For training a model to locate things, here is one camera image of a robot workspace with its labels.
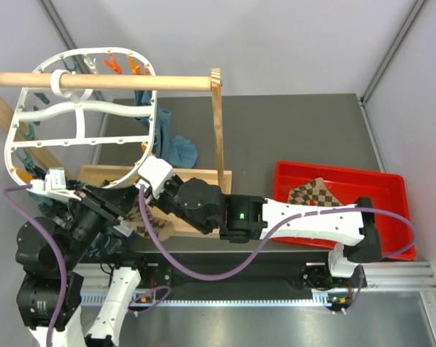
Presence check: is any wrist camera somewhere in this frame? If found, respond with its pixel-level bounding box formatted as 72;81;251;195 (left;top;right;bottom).
27;167;80;202
135;155;175;199

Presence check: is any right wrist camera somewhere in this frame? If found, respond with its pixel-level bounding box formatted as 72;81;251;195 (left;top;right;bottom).
135;155;175;199

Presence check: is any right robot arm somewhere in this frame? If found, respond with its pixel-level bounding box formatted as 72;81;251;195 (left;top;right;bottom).
136;183;382;286

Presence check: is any wooden rack upright post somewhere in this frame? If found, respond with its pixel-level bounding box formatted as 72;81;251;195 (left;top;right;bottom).
210;68;224;190

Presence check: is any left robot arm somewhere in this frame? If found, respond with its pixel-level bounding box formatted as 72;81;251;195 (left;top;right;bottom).
15;185;150;346

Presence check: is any orange clip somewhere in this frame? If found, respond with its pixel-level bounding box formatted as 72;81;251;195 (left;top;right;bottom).
10;167;34;184
141;141;148;152

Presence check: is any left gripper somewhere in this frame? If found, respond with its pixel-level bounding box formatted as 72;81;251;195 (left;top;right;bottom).
58;179;143;267

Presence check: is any teal blue sock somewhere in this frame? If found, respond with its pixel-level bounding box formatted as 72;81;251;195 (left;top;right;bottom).
151;107;198;168

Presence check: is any wooden rod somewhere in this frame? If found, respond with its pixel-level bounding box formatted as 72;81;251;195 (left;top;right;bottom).
0;72;222;92

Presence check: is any brown argyle sock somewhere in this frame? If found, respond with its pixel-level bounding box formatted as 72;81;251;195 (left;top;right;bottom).
127;206;174;241
287;177;343;207

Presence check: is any white plastic sock hanger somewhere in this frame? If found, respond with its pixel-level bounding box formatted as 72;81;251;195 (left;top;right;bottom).
4;47;157;189

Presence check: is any teal clip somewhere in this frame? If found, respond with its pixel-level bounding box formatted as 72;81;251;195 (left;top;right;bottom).
14;148;35;170
18;121;40;140

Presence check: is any wooden rack base tray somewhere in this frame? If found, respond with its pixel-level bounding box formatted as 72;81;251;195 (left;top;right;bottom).
77;165;218;239

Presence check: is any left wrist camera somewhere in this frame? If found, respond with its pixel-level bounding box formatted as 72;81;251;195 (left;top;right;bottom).
27;167;80;202

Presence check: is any red plastic tray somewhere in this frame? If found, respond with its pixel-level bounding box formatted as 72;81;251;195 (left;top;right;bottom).
273;161;416;261

